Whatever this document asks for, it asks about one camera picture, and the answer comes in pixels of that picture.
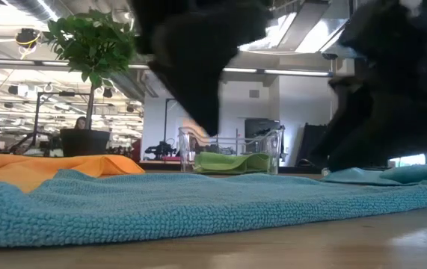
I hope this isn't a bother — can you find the orange microfiber towel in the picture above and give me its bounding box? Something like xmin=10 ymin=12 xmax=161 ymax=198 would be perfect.
xmin=0 ymin=152 xmax=146 ymax=194

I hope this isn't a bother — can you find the black background rig frame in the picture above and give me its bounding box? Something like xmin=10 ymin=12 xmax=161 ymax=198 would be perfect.
xmin=31 ymin=90 xmax=91 ymax=154

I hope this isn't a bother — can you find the clear plastic bin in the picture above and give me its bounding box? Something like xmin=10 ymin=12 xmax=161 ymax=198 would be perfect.
xmin=177 ymin=126 xmax=286 ymax=176

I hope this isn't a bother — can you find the black leaning board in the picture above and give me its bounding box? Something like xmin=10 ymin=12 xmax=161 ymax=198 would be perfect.
xmin=295 ymin=123 xmax=328 ymax=167

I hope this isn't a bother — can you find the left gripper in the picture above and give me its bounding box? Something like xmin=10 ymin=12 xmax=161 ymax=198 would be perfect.
xmin=129 ymin=0 xmax=274 ymax=136

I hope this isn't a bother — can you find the green potted plant black pot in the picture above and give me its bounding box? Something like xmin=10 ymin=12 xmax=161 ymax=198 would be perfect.
xmin=43 ymin=9 xmax=139 ymax=158

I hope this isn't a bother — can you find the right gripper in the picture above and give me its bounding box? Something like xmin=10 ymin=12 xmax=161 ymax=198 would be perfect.
xmin=312 ymin=0 xmax=427 ymax=172

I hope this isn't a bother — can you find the ceiling light bar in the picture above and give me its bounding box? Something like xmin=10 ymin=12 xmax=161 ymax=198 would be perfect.
xmin=0 ymin=58 xmax=334 ymax=78

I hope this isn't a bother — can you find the black wall screen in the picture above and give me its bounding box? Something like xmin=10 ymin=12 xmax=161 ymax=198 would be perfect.
xmin=245 ymin=118 xmax=282 ymax=145

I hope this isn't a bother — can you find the green microfiber towel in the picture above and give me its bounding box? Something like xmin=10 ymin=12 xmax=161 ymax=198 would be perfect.
xmin=193 ymin=151 xmax=272 ymax=175

